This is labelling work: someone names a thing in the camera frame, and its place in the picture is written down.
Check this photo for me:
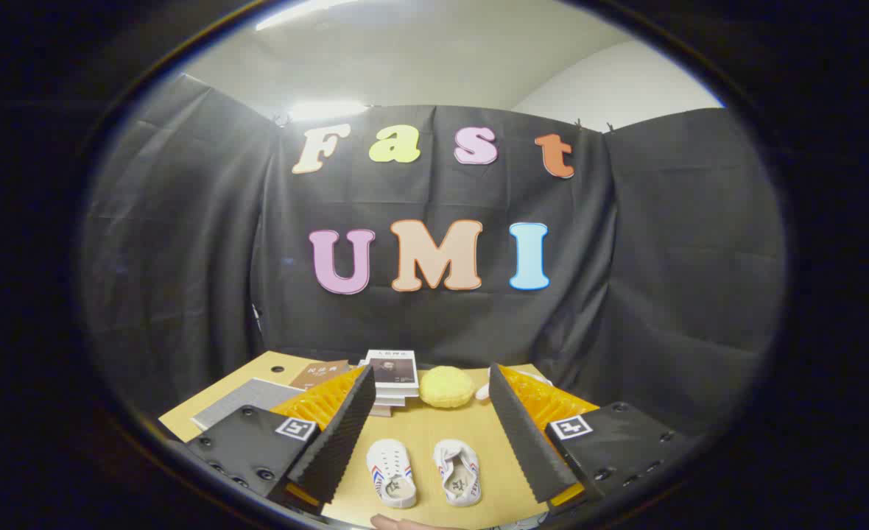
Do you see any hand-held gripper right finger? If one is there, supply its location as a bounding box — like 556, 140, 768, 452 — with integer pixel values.
488, 363, 689, 516

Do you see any brown cover book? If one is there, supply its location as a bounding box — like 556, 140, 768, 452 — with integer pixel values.
291, 360, 351, 389

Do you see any white book with portrait cover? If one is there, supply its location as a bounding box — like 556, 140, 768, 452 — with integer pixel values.
363, 350, 419, 391

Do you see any yellow plush cushion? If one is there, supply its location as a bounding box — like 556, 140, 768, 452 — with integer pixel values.
419, 366, 475, 409

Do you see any grey fabric storage box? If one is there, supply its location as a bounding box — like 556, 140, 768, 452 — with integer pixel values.
191, 378, 306, 431

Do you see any pink star plush toy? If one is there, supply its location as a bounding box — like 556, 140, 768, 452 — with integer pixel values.
475, 370, 553, 402

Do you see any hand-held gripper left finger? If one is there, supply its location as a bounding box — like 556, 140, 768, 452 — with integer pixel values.
186, 365, 378, 516

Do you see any white canvas shoe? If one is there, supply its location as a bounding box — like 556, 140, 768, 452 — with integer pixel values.
433, 439, 482, 507
366, 439, 418, 509

